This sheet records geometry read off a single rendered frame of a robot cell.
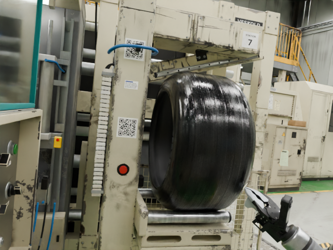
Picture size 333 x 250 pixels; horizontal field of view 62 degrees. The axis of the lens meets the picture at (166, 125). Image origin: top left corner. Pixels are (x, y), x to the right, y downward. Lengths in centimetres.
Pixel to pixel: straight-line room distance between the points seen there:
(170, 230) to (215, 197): 21
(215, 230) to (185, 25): 93
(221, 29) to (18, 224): 119
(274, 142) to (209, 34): 412
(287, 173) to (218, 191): 482
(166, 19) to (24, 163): 91
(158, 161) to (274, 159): 419
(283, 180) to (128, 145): 488
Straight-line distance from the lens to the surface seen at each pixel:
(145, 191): 134
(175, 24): 141
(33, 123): 80
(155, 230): 107
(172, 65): 151
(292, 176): 593
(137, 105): 105
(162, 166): 142
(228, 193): 104
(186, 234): 111
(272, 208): 110
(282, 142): 554
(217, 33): 147
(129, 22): 109
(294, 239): 109
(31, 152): 81
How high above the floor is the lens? 130
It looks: 3 degrees down
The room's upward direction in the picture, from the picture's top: 6 degrees clockwise
